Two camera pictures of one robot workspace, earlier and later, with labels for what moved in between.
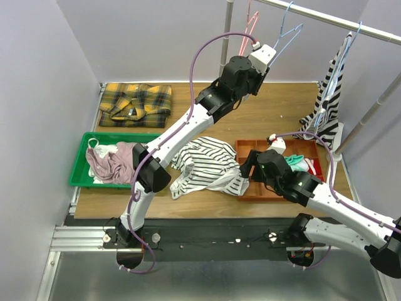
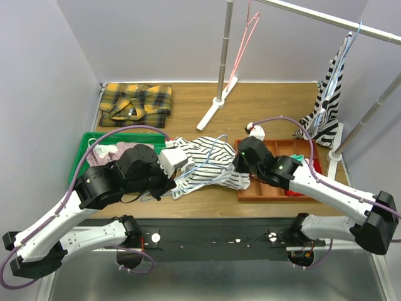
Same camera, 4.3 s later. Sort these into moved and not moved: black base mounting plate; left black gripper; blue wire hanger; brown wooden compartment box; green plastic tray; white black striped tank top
Moved: blue wire hanger; left black gripper
Not moved: brown wooden compartment box; green plastic tray; white black striped tank top; black base mounting plate
